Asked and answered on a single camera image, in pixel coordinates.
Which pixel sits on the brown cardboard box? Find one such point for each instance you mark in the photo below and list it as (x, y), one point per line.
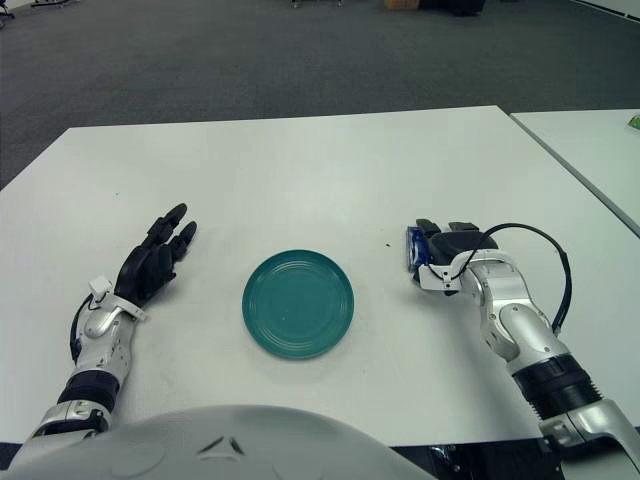
(400, 3)

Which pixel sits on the black bulky furniture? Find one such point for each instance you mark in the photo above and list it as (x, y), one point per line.
(450, 6)

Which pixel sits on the grey robot torso shell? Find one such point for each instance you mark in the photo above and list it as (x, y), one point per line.
(200, 450)

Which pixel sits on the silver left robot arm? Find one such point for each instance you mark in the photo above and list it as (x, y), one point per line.
(100, 340)

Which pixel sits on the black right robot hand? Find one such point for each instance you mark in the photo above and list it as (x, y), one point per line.
(455, 245)

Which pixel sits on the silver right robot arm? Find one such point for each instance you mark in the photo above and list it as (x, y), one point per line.
(520, 325)

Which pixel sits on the blue gum pack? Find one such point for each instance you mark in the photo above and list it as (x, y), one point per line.
(414, 247)

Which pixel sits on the black office chair base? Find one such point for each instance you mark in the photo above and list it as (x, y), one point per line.
(6, 7)
(315, 3)
(50, 3)

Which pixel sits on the small green packet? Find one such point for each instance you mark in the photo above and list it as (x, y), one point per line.
(635, 121)

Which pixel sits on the teal round plate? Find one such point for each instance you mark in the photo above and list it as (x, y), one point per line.
(298, 304)

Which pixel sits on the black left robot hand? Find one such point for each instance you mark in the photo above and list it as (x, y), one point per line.
(142, 275)

